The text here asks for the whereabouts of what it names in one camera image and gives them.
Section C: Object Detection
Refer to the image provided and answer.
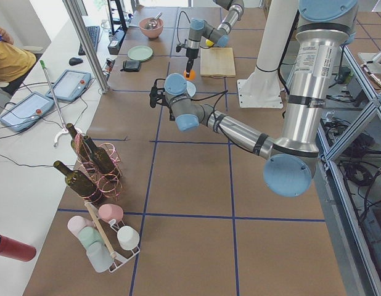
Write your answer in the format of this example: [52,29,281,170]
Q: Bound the black gripper body arm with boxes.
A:
[186,48,198,71]
[169,107,175,121]

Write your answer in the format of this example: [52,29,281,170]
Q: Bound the orange mandarin fruit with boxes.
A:
[183,70,196,81]

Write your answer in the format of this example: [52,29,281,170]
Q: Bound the light blue plate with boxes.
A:
[187,81,196,97]

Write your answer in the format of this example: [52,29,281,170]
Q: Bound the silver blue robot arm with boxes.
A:
[185,0,244,78]
[162,1,358,197]

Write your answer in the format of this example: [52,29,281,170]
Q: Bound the light green plate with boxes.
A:
[128,45,154,62]

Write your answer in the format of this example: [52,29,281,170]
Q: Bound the yellow lemon upper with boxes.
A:
[205,39,214,47]

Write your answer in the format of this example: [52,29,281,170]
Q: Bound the bamboo cutting board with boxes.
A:
[200,47,236,78]

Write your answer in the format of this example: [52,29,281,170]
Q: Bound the pink bowl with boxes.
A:
[139,17,163,39]

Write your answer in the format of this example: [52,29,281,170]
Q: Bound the metal scoop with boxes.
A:
[144,12,163,30]

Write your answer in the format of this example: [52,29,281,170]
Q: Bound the dark grey folded cloth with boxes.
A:
[120,60,141,72]

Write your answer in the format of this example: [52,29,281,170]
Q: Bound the black computer box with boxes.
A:
[107,30,126,56]

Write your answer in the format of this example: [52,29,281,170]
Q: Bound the dark glass wine bottle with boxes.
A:
[66,123,90,163]
[83,135,118,176]
[53,160,102,202]

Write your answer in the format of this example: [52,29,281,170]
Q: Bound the black keyboard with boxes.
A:
[78,25,100,57]

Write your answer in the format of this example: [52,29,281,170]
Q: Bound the teach pendant tablet far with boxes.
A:
[52,69,91,102]

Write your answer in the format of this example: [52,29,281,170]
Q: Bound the teach pendant tablet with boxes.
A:
[0,92,54,132]
[52,69,91,102]

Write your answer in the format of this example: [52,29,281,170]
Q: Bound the black computer mouse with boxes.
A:
[68,57,83,66]

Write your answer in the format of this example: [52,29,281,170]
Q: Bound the white cup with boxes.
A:
[117,226,140,250]

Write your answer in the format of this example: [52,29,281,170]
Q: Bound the grabber stick with white hook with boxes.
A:
[39,59,69,148]

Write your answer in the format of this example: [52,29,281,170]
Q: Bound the pale pink cup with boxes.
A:
[67,215,94,237]

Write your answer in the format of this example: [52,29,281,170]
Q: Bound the mint green cup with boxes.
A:
[77,226,104,249]

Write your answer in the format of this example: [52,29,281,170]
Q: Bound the teach pendant tablet near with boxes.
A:
[0,92,54,132]

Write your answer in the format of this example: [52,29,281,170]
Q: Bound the pale blue cup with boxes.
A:
[86,242,113,273]

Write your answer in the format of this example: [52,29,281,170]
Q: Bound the person in yellow shirt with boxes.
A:
[0,27,38,95]

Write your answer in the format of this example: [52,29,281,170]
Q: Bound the red cylindrical flask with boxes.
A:
[0,234,36,262]

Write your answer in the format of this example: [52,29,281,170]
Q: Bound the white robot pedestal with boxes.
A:
[237,0,298,109]

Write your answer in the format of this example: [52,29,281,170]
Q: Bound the copper wire bottle rack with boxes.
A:
[71,133,124,201]

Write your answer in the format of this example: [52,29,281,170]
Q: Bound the aluminium frame post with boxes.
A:
[63,0,109,94]

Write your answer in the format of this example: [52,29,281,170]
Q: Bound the white wire cup rack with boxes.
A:
[84,202,141,273]

